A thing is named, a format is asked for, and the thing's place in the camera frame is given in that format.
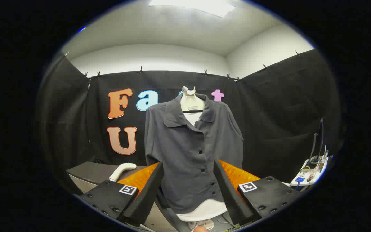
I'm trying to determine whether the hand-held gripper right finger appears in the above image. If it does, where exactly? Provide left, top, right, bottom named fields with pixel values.
left=213, top=159, right=302, bottom=226

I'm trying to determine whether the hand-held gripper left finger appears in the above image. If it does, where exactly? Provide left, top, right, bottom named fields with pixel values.
left=78, top=162, right=165, bottom=226

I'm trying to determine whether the white garment steamer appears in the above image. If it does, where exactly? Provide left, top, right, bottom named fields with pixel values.
left=109, top=163, right=137, bottom=182

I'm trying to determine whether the grey button shirt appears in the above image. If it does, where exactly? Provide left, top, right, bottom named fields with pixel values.
left=144, top=93, right=244, bottom=215

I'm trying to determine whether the mannequin stand base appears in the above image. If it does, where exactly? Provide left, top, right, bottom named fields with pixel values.
left=188, top=219, right=215, bottom=231

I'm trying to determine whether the grey drawer cabinet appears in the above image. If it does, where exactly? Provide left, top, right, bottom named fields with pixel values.
left=66, top=162, right=149, bottom=194

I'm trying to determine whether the white cluttered side table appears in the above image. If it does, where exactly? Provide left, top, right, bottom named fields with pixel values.
left=290, top=155, right=329, bottom=187

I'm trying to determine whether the white mannequin torso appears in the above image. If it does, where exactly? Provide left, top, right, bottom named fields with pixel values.
left=176, top=86, right=228, bottom=223

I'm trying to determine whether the black monitor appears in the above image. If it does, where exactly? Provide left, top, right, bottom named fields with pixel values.
left=309, top=118, right=324, bottom=165

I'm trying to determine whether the row of black cloth clips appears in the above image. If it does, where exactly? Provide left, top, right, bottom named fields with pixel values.
left=64, top=50, right=302, bottom=82

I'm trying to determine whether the ceiling light panel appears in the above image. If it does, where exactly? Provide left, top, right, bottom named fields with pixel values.
left=149, top=0, right=236, bottom=18

